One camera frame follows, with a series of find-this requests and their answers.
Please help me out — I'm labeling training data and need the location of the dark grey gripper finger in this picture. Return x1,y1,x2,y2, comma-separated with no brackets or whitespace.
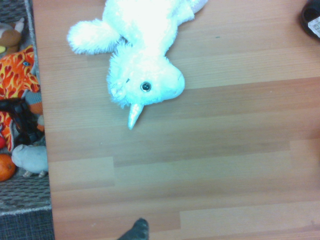
117,217,150,240

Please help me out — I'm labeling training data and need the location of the white unicorn stuffed toy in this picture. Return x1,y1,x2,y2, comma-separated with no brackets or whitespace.
66,0,209,131

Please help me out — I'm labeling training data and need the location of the grey woven basket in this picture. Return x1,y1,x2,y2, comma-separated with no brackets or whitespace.
0,0,53,217

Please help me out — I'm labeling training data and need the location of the light grey plush toy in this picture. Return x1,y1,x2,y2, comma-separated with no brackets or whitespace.
11,143,49,178

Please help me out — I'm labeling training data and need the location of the brown plush toy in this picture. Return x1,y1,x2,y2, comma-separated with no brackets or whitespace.
0,17,25,48

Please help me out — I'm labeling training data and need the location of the dark grey rug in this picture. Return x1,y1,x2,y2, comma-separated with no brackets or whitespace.
0,208,56,240

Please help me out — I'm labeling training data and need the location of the orange ball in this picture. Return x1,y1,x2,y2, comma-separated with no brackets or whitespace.
0,153,16,183

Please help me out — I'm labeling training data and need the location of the orange flame pattern plush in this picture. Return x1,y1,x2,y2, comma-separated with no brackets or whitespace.
0,44,44,152

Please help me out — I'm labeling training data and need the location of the black object with white label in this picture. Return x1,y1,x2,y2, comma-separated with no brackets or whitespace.
299,0,320,40

